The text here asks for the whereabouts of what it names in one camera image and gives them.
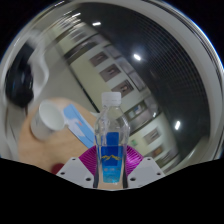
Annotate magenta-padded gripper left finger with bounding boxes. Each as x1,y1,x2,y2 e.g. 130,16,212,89
55,148,100,189

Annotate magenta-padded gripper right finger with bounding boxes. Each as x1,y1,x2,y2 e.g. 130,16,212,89
123,148,167,188

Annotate clear water bottle blue label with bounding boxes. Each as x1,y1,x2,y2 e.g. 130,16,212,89
94,91,131,189

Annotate light blue paper booklet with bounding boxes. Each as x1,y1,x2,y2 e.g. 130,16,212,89
63,103,98,149

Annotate white ceramic mug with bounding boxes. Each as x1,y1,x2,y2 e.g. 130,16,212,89
30,100,69,141

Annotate white lattice chair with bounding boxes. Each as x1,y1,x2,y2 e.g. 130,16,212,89
28,31,51,98

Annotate round ceiling lights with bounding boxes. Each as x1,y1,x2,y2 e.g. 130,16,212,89
71,12,183,131

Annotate row of framed wall pictures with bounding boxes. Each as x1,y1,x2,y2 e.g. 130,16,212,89
89,44,181,161

